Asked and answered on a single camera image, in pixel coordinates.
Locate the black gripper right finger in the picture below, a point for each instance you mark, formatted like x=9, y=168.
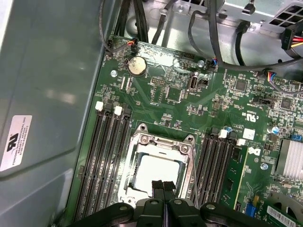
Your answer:
x=180, y=212

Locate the CPU socket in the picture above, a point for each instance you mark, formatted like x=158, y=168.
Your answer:
x=142, y=138

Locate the black power connector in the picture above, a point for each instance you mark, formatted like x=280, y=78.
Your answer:
x=287, y=39

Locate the green RAM stick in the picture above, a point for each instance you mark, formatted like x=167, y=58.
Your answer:
x=236, y=170

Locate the black open PC case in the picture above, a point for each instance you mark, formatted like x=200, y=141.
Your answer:
x=47, y=71

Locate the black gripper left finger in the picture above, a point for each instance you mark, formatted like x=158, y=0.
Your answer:
x=155, y=212

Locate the white label sticker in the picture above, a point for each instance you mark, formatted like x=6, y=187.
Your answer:
x=16, y=142

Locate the round coin battery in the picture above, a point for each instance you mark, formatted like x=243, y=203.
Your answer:
x=136, y=66

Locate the internal USB port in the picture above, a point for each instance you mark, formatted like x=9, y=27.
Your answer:
x=193, y=82

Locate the silver CPU green edge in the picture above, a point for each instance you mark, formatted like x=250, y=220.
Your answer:
x=158, y=168

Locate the black graphics card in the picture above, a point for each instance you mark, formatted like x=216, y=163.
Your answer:
x=281, y=212

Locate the green motherboard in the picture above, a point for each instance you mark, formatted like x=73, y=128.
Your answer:
x=177, y=111

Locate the metal locking lever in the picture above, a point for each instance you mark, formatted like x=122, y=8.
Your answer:
x=194, y=179

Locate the silver chipset heatsink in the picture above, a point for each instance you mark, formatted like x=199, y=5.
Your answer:
x=291, y=158

